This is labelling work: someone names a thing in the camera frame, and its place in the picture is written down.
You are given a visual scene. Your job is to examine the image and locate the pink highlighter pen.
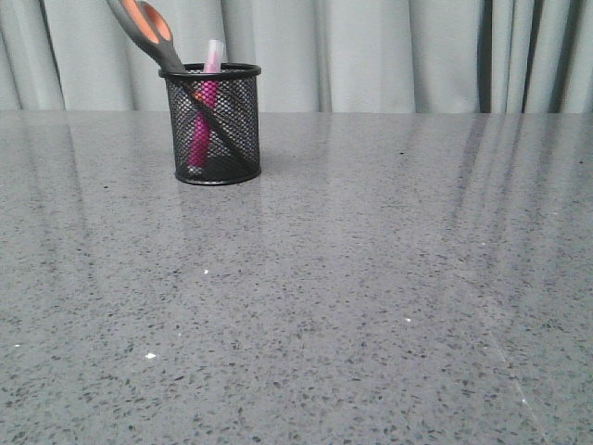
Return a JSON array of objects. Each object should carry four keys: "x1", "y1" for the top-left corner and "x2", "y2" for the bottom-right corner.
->
[{"x1": 188, "y1": 39, "x2": 224, "y2": 174}]

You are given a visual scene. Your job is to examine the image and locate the grey orange scissors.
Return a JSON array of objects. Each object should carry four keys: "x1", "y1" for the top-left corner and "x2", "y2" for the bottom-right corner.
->
[{"x1": 106, "y1": 0, "x2": 259, "y2": 173}]

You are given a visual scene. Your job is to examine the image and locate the black mesh pen cup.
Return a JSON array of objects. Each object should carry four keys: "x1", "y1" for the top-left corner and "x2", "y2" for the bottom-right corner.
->
[{"x1": 158, "y1": 63, "x2": 261, "y2": 185}]

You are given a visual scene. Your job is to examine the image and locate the pale grey curtain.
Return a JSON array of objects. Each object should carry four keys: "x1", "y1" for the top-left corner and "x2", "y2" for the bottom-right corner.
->
[{"x1": 1, "y1": 1, "x2": 592, "y2": 113}]

